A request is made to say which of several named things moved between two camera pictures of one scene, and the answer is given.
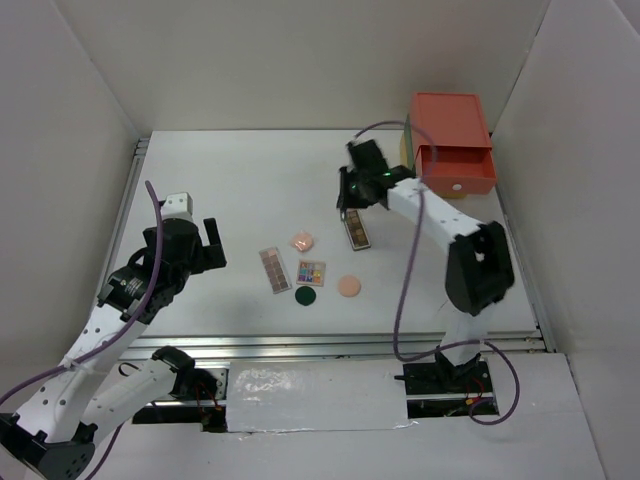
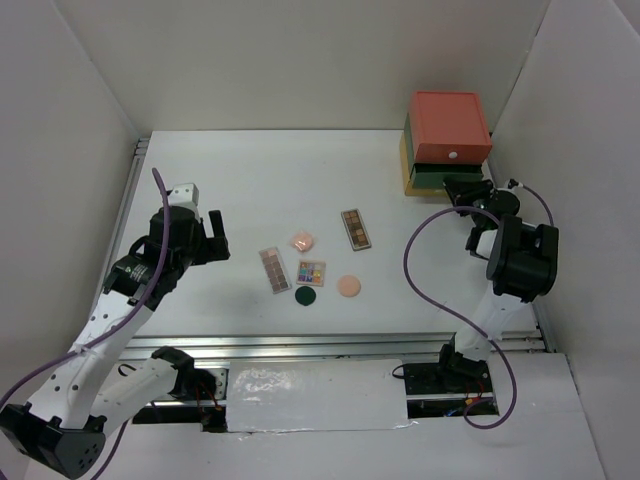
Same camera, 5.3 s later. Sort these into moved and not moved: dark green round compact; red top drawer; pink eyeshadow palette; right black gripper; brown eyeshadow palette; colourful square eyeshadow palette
Moved: red top drawer; right black gripper
Not moved: colourful square eyeshadow palette; dark green round compact; brown eyeshadow palette; pink eyeshadow palette
